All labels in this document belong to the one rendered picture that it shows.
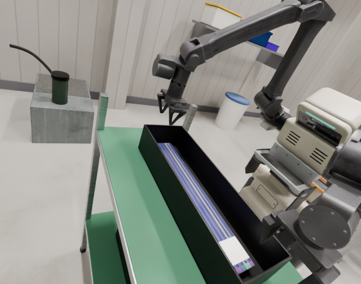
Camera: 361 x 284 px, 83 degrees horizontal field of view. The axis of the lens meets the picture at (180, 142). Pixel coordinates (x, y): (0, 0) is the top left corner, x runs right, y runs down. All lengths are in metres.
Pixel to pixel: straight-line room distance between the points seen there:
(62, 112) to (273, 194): 1.87
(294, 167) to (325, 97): 0.30
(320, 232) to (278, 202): 0.76
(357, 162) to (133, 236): 0.48
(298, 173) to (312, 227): 0.67
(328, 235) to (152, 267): 0.37
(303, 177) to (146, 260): 0.70
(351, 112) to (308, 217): 0.63
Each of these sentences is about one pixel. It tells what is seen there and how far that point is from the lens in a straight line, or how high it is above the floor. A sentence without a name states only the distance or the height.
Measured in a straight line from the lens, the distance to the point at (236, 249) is 0.60.
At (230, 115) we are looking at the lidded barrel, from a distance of 3.69.
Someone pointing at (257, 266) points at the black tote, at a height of 0.96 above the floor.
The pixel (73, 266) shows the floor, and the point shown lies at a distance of 1.59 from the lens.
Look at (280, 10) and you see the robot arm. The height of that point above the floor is 1.54.
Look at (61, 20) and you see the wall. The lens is 3.10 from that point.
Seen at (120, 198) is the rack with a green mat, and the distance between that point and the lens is 0.64.
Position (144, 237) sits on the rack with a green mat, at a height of 0.95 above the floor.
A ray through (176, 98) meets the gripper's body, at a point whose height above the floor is 1.19.
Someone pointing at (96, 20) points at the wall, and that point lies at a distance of 3.11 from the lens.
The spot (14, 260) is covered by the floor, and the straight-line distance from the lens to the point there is 1.65.
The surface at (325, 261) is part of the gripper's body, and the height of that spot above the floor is 1.19.
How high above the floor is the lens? 1.43
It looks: 30 degrees down
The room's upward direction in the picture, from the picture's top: 21 degrees clockwise
